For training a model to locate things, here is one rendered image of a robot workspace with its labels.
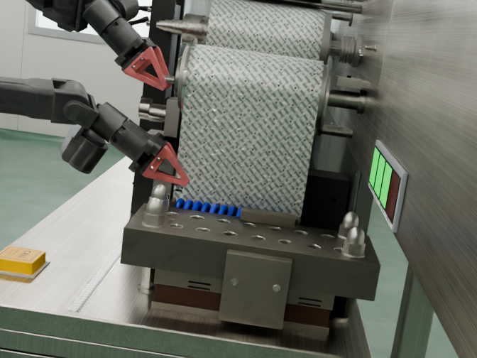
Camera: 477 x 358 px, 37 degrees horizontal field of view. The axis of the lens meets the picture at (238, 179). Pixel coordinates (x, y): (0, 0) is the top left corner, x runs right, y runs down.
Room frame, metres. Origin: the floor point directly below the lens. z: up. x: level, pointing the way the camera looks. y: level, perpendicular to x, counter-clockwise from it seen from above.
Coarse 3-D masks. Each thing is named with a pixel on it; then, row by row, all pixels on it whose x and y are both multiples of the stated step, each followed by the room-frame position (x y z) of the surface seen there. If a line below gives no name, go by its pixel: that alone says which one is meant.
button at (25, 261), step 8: (8, 248) 1.17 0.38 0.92; (16, 248) 1.18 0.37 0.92; (24, 248) 1.18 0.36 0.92; (0, 256) 1.12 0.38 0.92; (8, 256) 1.13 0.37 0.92; (16, 256) 1.13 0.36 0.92; (24, 256) 1.14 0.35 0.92; (32, 256) 1.14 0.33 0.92; (40, 256) 1.16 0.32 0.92; (0, 264) 1.12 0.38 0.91; (8, 264) 1.12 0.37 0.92; (16, 264) 1.12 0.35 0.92; (24, 264) 1.12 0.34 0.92; (32, 264) 1.12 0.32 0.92; (40, 264) 1.16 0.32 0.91; (16, 272) 1.12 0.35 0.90; (24, 272) 1.12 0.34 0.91; (32, 272) 1.12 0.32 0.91
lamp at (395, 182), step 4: (392, 176) 0.83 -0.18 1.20; (396, 176) 0.81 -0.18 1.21; (392, 180) 0.83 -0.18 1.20; (396, 180) 0.80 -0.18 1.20; (392, 184) 0.82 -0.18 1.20; (396, 184) 0.80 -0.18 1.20; (392, 188) 0.82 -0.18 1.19; (396, 188) 0.79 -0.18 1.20; (392, 192) 0.81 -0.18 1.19; (396, 192) 0.79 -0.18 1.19; (388, 196) 0.83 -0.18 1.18; (392, 196) 0.81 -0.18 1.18; (396, 196) 0.78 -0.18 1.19; (388, 200) 0.83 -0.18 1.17; (392, 200) 0.80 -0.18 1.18; (388, 204) 0.82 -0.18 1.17; (392, 204) 0.80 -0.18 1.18; (388, 208) 0.82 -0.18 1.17; (392, 208) 0.80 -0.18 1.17; (388, 212) 0.81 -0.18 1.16; (392, 212) 0.79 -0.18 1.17; (392, 216) 0.79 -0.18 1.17
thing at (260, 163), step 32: (192, 128) 1.24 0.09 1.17; (224, 128) 1.24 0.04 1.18; (256, 128) 1.23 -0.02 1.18; (288, 128) 1.23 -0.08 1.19; (192, 160) 1.24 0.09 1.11; (224, 160) 1.24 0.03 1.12; (256, 160) 1.23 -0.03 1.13; (288, 160) 1.23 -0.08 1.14; (192, 192) 1.24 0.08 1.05; (224, 192) 1.23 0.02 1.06; (256, 192) 1.23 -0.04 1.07; (288, 192) 1.23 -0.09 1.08
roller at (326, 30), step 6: (324, 18) 1.50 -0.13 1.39; (330, 18) 1.50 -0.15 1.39; (324, 24) 1.49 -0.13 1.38; (330, 24) 1.49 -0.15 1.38; (324, 30) 1.48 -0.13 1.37; (330, 30) 1.48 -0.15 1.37; (324, 36) 1.48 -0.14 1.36; (324, 42) 1.47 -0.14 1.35; (324, 48) 1.47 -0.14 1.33; (324, 54) 1.47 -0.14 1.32; (324, 60) 1.48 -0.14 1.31
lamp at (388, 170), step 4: (388, 168) 0.87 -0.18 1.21; (388, 172) 0.86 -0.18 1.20; (384, 176) 0.89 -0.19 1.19; (388, 176) 0.86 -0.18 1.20; (384, 180) 0.88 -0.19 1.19; (388, 180) 0.85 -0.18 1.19; (384, 184) 0.88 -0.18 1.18; (388, 184) 0.85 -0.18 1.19; (384, 188) 0.87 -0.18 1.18; (384, 192) 0.87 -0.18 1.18; (380, 196) 0.89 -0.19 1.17; (384, 196) 0.86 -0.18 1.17; (380, 200) 0.88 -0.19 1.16; (384, 200) 0.86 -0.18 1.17; (384, 204) 0.85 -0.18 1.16
